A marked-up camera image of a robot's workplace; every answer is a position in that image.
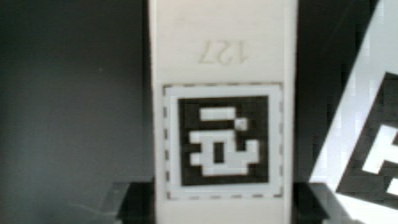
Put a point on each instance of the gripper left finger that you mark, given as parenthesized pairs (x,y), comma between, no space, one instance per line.
(128,204)

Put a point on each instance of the white marker plate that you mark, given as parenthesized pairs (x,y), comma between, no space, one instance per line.
(356,166)

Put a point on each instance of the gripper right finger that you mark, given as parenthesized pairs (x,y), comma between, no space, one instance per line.
(317,207)

